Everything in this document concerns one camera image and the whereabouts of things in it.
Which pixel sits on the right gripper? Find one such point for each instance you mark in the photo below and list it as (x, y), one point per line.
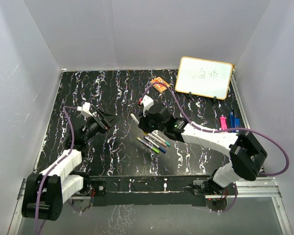
(143, 123)

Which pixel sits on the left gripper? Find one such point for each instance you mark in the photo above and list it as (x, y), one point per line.
(106, 123)

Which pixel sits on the yellow capped white marker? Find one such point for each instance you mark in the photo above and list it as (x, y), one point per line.
(135, 119)

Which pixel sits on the green capped white marker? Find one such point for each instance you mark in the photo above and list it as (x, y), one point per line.
(148, 145)

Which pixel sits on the dark blue capped marker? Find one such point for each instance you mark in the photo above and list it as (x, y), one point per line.
(154, 144)

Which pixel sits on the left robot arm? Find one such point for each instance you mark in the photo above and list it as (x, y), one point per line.
(47, 191)

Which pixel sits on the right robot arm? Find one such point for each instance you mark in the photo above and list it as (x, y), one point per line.
(244, 151)

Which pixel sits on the orange capped white marker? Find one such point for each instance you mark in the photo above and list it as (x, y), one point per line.
(156, 139)

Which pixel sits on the teal capped white marker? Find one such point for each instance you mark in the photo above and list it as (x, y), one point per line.
(161, 139)

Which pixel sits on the orange card packet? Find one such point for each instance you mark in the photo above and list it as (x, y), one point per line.
(160, 84)

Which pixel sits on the pink clip tool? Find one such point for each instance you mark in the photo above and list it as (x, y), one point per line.
(223, 123)

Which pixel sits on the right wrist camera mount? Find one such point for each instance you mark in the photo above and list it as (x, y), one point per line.
(146, 102)

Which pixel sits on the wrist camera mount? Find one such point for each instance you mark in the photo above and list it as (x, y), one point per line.
(85, 110)
(146, 102)

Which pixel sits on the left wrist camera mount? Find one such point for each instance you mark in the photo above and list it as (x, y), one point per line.
(85, 110)

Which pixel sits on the small whiteboard yellow frame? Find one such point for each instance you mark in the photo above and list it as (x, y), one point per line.
(203, 77)

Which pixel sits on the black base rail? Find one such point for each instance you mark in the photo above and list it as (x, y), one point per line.
(149, 190)

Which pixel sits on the aluminium frame rail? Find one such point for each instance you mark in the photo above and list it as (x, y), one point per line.
(166, 205)

